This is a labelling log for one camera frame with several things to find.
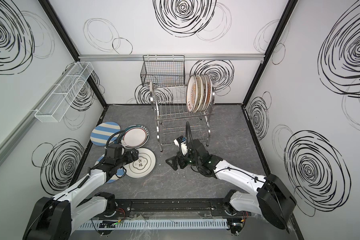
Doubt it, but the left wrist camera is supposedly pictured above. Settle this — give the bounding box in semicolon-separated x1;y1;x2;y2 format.
120;139;130;149

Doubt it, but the stainless steel dish rack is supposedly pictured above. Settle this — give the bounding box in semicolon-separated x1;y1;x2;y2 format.
149;82;215;152

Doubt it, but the green rimmed white plate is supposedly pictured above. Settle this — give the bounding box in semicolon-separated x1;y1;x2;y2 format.
122;125;150;149

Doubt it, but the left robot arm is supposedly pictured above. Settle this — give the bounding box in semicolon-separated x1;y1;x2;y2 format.
23;144;139;240

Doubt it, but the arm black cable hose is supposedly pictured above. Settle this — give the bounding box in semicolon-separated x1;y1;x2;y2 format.
184;121;217;178
105;129;127;149

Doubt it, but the black wire basket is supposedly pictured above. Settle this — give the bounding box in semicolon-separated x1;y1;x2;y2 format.
140;55;186;87

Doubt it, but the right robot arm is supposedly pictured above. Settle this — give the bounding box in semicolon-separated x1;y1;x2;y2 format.
166;136;297;230

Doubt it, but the cream floral plate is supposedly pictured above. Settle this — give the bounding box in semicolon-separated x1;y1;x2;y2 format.
194;75;203;113

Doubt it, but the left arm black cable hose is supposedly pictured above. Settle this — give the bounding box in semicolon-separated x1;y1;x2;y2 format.
105;129;127;149

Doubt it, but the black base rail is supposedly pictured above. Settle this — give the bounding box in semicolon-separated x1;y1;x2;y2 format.
86;197;290;217

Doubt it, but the blue striped plate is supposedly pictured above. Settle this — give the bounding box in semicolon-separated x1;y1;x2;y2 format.
95;154;126;184
90;122;121;146

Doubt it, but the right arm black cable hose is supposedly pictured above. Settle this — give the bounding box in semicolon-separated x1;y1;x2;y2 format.
184;121;217;178

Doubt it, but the white plate flower outline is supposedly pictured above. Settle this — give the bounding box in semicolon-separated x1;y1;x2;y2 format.
125;148;156;179

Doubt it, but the white slotted cable duct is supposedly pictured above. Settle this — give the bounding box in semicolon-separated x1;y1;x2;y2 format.
78;219;229;231

